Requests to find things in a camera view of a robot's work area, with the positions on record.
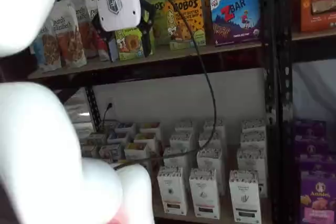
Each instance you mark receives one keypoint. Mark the brown wooden shelf board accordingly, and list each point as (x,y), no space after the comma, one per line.
(183,53)
(312,35)
(225,212)

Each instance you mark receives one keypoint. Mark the white box pink strip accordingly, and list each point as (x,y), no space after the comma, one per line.
(204,195)
(211,159)
(214,125)
(210,140)

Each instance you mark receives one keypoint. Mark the purple Annie's box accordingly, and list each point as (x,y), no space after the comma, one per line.
(319,197)
(309,130)
(315,153)

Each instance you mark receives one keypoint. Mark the black metal shelf rack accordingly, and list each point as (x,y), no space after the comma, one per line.
(278,103)

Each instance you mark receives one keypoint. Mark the small blue snack box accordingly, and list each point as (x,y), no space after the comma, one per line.
(112,51)

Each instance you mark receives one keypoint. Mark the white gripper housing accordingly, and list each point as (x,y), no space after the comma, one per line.
(118,1)

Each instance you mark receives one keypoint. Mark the blue Z Bar box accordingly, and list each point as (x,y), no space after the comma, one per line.
(236,19)

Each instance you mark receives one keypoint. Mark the white box orange strip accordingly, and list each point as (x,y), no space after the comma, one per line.
(184,126)
(176,158)
(172,192)
(181,140)

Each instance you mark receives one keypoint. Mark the small white snack box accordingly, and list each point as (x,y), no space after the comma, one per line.
(145,138)
(150,127)
(110,153)
(96,138)
(124,127)
(117,138)
(136,151)
(89,151)

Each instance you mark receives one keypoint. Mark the small green Bobo's box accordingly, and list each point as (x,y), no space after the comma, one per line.
(130,45)

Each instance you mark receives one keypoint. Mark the white box green strip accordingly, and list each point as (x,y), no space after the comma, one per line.
(253,126)
(250,159)
(253,140)
(244,197)

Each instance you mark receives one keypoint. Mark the tall green Bobo's box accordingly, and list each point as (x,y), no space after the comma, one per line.
(159,24)

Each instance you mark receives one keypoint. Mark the Purely Elizabeth granola bag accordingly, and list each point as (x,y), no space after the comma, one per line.
(103,49)
(69,43)
(86,35)
(50,51)

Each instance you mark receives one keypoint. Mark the yellow Bobo's peanut butter box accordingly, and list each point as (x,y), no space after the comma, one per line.
(183,24)

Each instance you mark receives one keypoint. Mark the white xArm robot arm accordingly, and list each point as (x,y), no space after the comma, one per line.
(31,129)

